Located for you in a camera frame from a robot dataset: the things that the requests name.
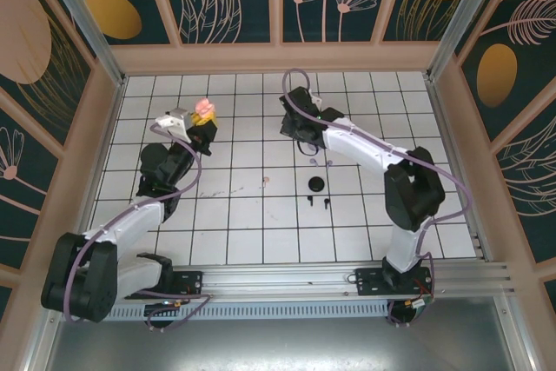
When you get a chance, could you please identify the pink earbud charging case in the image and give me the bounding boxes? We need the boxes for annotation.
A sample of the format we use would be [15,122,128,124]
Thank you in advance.
[194,98,217,119]

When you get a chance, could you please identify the grey metal sheet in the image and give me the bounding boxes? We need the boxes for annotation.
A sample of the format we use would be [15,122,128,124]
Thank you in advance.
[41,318,529,371]

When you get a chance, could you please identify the green circuit board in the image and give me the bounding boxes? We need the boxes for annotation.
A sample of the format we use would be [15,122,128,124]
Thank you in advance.
[407,295,436,315]

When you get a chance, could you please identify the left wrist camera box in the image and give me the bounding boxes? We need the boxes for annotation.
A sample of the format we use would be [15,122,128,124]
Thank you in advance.
[155,107,193,137]

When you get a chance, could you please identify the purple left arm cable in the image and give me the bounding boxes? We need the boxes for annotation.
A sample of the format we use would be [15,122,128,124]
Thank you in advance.
[63,123,203,322]

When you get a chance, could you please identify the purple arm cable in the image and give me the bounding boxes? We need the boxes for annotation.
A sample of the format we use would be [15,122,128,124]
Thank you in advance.
[63,123,203,322]
[281,68,473,268]

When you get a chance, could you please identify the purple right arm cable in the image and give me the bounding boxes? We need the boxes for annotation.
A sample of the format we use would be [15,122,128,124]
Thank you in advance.
[281,68,473,268]

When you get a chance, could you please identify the wall panel small gold oval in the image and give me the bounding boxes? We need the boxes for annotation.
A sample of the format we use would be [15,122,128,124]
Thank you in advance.
[54,0,182,47]

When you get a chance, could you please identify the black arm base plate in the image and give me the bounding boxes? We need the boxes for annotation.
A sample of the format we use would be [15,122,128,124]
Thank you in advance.
[354,265,435,297]
[123,269,205,301]

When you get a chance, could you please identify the wall panel orange circle leaves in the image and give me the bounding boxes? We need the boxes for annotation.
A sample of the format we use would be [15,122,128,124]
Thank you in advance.
[154,0,280,46]

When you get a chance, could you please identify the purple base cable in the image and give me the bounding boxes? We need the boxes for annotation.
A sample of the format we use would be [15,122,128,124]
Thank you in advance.
[137,287,215,334]
[387,299,418,328]

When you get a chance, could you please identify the wall panel single flower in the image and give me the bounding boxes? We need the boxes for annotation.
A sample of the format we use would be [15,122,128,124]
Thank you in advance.
[0,86,66,270]

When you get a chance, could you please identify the aluminium frame post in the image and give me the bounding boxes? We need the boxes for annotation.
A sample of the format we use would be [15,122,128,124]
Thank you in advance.
[494,288,536,371]
[34,0,128,88]
[21,299,60,371]
[425,0,518,83]

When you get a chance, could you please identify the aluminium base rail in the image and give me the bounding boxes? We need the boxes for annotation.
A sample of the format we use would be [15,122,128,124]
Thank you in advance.
[41,260,518,303]

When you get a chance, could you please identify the grey slotted cable duct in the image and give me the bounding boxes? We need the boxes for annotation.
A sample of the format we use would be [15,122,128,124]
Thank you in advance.
[58,301,392,322]

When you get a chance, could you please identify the wall panel large pink oval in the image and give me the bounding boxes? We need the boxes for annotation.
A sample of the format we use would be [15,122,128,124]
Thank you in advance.
[0,0,97,150]

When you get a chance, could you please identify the aluminium side rail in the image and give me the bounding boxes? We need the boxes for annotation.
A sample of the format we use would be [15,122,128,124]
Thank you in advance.
[423,73,494,264]

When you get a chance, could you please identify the wall panel pink leaf outlines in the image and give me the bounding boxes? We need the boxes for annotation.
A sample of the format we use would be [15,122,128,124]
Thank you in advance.
[493,95,556,264]

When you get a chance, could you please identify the wall panel gold oval feather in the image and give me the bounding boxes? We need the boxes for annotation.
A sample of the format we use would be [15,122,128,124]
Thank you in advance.
[453,0,556,144]

